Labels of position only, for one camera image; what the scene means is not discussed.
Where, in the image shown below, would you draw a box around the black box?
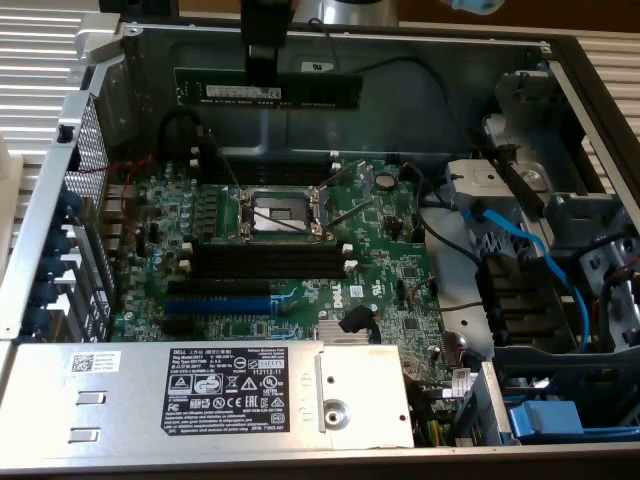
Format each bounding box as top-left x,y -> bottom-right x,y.
98,0 -> 180,15

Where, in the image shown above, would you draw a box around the silver metal disk carrier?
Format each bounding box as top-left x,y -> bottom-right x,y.
446,158 -> 554,211

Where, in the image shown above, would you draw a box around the blue plastic bracket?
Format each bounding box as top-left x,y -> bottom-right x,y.
505,398 -> 586,446

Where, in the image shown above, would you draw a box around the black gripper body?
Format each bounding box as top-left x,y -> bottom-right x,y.
238,0 -> 292,47

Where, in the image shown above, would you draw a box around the black ribbed plastic block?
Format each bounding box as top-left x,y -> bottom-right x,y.
475,251 -> 569,347

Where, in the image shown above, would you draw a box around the silver metal corner bracket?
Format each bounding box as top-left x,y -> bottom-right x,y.
74,13 -> 126,66

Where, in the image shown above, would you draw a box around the black power wire with connector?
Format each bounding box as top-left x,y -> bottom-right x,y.
307,17 -> 474,146

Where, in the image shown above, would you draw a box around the thin metal locking lever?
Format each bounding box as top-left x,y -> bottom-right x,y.
208,130 -> 242,192

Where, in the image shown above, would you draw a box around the thin black wire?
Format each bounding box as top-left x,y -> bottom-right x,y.
417,219 -> 486,269

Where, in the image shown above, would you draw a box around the short black expansion slot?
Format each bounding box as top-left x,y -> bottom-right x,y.
160,317 -> 196,337

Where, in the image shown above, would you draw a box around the silver chipset heatsink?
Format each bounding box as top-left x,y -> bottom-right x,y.
317,319 -> 384,346

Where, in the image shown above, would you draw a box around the blue plastic slot clip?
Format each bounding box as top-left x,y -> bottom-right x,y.
38,255 -> 66,282
58,191 -> 84,219
30,280 -> 59,306
24,305 -> 52,332
44,232 -> 71,259

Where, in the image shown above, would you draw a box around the power supply wire bundle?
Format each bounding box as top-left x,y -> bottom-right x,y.
407,379 -> 454,449

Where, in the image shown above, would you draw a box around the blue SATA wire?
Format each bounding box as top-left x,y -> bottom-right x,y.
459,204 -> 594,351

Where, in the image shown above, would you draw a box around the silver power supply with label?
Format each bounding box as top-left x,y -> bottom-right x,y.
0,339 -> 417,451

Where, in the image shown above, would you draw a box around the black plastic bar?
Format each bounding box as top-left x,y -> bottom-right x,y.
467,127 -> 547,211

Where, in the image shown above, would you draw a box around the green Dell motherboard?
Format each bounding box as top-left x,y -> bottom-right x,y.
107,149 -> 446,416

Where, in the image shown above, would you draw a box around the black looped wire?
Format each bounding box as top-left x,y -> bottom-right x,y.
158,110 -> 204,156

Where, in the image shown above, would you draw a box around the grey metal PC case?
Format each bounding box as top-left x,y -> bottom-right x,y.
0,19 -> 640,466

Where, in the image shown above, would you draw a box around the red black twisted wire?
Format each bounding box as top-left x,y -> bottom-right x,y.
79,153 -> 154,239

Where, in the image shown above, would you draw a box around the grey metal disk bay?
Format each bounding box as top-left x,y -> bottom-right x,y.
444,69 -> 640,351

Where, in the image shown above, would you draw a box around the long black expansion slot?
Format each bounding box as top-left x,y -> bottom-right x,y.
166,278 -> 274,297

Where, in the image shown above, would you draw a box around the green RAM stick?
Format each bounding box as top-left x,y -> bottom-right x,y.
173,66 -> 365,111

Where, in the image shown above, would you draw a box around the RAM slot white latches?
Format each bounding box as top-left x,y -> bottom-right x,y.
182,241 -> 352,262
178,258 -> 357,281
187,157 -> 342,180
188,143 -> 341,168

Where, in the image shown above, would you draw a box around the thin grey wire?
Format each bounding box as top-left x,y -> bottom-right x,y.
407,282 -> 484,314

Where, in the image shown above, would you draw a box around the CPU socket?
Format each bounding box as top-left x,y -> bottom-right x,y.
232,184 -> 329,244

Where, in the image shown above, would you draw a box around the blue expansion slot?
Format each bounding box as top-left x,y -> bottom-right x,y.
162,294 -> 289,317

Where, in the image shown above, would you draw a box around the black wire connector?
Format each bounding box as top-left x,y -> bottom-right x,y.
338,303 -> 382,337

